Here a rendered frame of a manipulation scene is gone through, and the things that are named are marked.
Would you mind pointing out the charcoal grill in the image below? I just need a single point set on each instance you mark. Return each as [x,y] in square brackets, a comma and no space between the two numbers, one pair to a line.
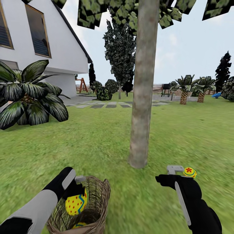
[166,86]

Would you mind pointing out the wicker basket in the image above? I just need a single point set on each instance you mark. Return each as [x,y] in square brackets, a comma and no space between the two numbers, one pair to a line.
[54,223]

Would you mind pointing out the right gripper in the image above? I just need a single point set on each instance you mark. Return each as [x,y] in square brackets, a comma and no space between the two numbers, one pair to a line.
[165,180]

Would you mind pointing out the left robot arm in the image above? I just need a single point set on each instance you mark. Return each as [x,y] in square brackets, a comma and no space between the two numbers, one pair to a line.
[33,216]

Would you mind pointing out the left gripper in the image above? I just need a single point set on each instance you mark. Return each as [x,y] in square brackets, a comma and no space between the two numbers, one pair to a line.
[76,190]

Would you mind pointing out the fixed window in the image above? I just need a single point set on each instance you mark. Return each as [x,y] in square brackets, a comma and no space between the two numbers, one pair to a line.
[11,65]

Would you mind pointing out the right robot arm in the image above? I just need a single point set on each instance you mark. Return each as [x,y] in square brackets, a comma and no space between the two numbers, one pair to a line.
[200,218]

